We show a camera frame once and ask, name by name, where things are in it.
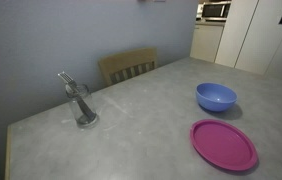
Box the pink plastic plate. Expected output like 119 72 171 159
189 118 259 172

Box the blue plastic bowl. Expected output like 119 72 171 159
195 82 238 113

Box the wooden slat-back chair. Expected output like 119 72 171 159
97 46 159 88

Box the clear glass jar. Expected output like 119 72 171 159
64 83 100 128

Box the silver metal fork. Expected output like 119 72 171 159
57 70 97 123

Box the cream counter cabinet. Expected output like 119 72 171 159
189 20 226 64

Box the silver microwave oven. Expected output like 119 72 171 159
201 0 232 22

